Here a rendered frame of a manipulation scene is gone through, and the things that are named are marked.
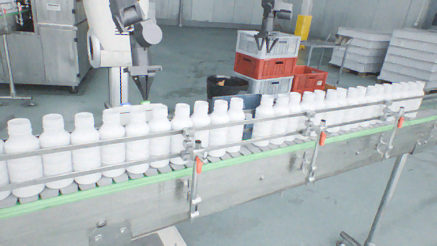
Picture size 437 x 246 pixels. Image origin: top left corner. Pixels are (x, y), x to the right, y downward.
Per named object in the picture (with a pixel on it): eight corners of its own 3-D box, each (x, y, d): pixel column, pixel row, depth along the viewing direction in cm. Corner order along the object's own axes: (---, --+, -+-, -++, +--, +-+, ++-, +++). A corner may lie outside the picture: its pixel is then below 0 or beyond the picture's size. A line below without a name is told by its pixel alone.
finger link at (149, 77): (157, 99, 92) (153, 67, 91) (133, 101, 88) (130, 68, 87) (149, 100, 97) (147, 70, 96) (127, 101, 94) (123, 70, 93)
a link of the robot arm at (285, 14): (268, -13, 131) (263, 3, 128) (295, -11, 127) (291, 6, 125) (268, 7, 141) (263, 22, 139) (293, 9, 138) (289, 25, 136)
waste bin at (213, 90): (214, 148, 309) (220, 88, 285) (194, 130, 343) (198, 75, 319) (249, 141, 332) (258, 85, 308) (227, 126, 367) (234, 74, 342)
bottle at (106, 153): (104, 181, 73) (102, 117, 67) (97, 169, 78) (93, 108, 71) (129, 174, 77) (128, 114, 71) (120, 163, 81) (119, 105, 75)
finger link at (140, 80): (164, 98, 93) (161, 67, 92) (141, 100, 89) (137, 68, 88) (156, 99, 98) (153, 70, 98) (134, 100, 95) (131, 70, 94)
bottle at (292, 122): (280, 132, 111) (289, 89, 105) (296, 137, 109) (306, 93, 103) (275, 139, 106) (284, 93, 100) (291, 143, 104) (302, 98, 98)
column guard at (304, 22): (298, 50, 1033) (305, 15, 991) (289, 47, 1063) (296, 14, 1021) (306, 50, 1053) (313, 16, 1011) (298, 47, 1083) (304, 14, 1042)
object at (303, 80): (293, 92, 369) (296, 74, 361) (270, 83, 400) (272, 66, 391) (325, 89, 403) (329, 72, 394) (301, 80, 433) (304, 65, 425)
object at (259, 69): (257, 80, 317) (260, 59, 308) (232, 70, 346) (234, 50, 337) (294, 76, 353) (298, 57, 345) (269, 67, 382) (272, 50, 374)
